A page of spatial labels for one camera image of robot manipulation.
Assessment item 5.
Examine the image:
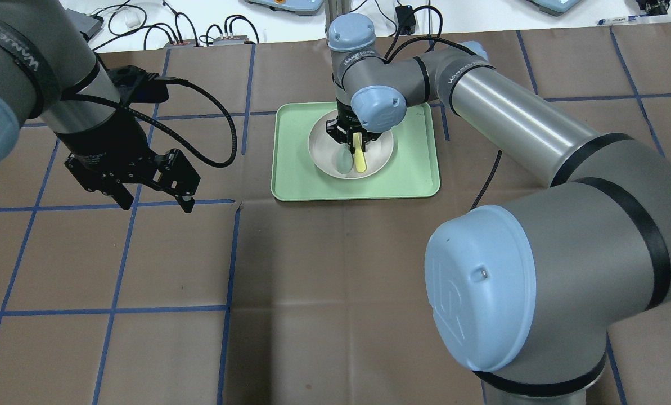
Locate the aluminium frame post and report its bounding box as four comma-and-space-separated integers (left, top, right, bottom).
324, 0, 352, 33

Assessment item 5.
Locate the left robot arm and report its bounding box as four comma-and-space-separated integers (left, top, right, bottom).
0, 1, 201, 213

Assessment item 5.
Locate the light green tray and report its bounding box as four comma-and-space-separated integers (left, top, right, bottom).
271, 102, 440, 201

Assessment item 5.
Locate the grey hub box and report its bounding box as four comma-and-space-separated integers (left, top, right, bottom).
65, 8, 104, 43

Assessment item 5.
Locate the teach pendant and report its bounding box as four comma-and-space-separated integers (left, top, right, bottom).
245, 0, 325, 16

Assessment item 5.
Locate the small connector box right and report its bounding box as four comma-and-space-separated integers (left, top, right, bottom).
211, 35, 252, 46

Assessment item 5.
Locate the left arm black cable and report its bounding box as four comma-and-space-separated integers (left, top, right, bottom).
60, 78, 239, 169

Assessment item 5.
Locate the small connector box left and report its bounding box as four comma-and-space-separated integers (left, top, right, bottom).
163, 39, 195, 49

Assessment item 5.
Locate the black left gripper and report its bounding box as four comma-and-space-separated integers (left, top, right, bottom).
64, 67, 202, 214

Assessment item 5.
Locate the white round plate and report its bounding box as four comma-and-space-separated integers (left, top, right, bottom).
308, 109, 395, 180

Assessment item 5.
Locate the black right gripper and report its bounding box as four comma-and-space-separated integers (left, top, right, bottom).
325, 100, 382, 154

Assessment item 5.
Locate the small connector box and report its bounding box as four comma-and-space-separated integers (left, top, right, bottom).
163, 39, 195, 49
211, 35, 252, 46

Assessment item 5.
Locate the black power adapter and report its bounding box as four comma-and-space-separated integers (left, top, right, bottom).
395, 4, 417, 35

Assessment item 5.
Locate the yellow plastic fork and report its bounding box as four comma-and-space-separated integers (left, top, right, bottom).
353, 132, 368, 173

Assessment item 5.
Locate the grey-green plastic spoon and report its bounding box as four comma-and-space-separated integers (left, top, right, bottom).
335, 144, 354, 175

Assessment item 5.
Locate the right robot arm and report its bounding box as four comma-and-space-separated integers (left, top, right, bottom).
327, 12, 671, 404

